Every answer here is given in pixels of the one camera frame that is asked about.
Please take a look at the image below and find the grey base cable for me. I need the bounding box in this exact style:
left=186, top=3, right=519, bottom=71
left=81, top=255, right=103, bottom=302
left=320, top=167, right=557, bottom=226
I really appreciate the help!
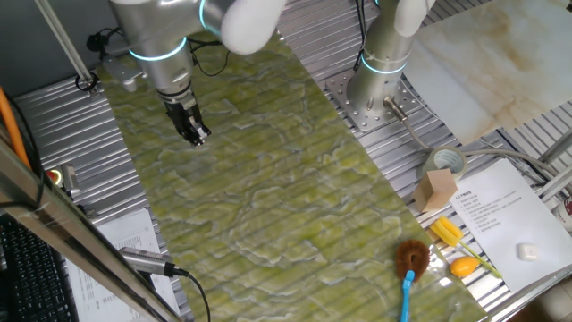
left=383, top=96, right=572, bottom=198

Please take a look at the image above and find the black keyboard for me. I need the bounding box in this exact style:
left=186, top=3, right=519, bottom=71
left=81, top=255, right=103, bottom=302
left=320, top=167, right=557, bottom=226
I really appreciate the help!
left=0, top=214, right=80, bottom=322

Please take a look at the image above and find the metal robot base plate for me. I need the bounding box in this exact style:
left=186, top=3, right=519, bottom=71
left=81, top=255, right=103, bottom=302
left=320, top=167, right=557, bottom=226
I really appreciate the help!
left=324, top=69, right=430, bottom=133

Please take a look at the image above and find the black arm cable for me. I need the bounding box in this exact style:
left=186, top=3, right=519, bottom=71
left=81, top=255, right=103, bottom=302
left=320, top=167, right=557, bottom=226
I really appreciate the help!
left=86, top=27, right=231, bottom=78

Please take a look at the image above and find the orange cable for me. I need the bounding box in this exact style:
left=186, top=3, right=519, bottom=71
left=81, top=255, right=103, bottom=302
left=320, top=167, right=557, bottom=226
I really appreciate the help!
left=0, top=87, right=32, bottom=171

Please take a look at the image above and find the red button with yellow ring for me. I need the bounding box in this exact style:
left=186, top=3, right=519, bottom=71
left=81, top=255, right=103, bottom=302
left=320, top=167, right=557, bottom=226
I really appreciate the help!
left=46, top=168, right=65, bottom=188

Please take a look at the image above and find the silver handheld device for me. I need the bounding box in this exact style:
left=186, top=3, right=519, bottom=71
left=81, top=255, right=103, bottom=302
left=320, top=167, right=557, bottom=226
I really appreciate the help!
left=118, top=246, right=189, bottom=277

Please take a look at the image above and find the metal frame beam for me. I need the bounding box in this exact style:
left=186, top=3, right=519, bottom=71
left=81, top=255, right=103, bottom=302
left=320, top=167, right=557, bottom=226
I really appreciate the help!
left=0, top=127, right=184, bottom=322

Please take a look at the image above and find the white paper with table print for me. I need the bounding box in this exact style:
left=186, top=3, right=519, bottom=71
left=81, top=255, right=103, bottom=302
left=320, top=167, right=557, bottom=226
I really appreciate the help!
left=66, top=208, right=182, bottom=322

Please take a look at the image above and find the green marble pattern mat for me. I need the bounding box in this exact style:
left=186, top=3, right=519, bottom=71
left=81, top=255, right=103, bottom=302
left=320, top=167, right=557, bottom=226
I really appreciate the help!
left=96, top=30, right=491, bottom=322

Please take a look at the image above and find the aluminium profile bar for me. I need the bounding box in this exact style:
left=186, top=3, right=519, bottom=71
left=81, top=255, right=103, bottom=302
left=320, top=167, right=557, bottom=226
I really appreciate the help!
left=534, top=164, right=572, bottom=203

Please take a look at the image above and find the blue-handled brown bristle brush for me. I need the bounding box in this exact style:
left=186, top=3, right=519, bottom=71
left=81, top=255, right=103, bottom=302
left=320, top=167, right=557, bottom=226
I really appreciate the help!
left=394, top=239, right=432, bottom=322

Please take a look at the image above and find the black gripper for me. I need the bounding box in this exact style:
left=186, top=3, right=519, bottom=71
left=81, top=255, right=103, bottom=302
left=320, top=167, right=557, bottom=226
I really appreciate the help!
left=163, top=94, right=213, bottom=147

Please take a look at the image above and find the grey tape roll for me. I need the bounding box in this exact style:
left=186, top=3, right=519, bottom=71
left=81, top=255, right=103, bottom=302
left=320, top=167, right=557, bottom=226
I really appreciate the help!
left=417, top=146, right=469, bottom=182

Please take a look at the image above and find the black cable by frame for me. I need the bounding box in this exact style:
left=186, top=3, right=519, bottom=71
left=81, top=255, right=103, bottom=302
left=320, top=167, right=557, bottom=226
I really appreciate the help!
left=7, top=96, right=46, bottom=211

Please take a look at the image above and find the grey metal strut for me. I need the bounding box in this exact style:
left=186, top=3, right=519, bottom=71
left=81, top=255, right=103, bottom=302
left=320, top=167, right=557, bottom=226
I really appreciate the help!
left=538, top=129, right=572, bottom=165

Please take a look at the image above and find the red and white can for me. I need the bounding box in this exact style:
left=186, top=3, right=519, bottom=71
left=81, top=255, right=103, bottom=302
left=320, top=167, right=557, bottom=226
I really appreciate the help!
left=556, top=194, right=572, bottom=232

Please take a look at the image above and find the grey switch box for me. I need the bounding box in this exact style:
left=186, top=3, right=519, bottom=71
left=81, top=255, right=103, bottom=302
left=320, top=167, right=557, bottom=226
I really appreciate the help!
left=60, top=164, right=80, bottom=198

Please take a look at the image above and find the black cable ring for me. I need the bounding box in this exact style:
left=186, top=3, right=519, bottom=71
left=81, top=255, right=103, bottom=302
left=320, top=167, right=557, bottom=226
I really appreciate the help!
left=74, top=71, right=100, bottom=93

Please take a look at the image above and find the thin metal pole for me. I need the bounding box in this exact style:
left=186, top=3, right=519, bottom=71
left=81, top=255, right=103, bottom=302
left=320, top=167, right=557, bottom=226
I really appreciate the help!
left=33, top=0, right=97, bottom=84

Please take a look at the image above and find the small white case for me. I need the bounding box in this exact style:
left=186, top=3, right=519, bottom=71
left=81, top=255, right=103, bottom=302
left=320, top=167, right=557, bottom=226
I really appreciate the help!
left=517, top=242, right=542, bottom=262

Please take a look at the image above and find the yellow lemon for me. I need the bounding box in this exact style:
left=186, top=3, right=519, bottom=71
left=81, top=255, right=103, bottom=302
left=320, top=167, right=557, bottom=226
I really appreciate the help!
left=449, top=255, right=482, bottom=279

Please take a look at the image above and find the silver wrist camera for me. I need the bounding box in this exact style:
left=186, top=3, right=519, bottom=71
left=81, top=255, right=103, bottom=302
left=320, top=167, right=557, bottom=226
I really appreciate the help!
left=101, top=53, right=148, bottom=93

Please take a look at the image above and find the wooden block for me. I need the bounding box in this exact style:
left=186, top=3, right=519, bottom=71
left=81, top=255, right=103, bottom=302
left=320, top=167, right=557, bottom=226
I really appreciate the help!
left=411, top=168, right=458, bottom=214

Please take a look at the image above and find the yellow sponge brush green stem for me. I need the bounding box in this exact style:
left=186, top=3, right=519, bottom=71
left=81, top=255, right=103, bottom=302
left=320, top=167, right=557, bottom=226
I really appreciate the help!
left=428, top=216, right=504, bottom=279

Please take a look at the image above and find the white paper with text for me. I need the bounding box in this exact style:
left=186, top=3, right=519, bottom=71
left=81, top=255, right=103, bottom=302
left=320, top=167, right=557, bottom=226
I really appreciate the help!
left=449, top=158, right=572, bottom=294

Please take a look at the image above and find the black device cable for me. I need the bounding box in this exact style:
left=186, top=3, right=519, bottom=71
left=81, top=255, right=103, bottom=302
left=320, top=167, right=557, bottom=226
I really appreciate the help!
left=172, top=267, right=212, bottom=322

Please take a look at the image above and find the beige marble board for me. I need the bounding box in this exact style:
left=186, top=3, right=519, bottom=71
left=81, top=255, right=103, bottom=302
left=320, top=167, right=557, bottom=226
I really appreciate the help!
left=404, top=0, right=572, bottom=147

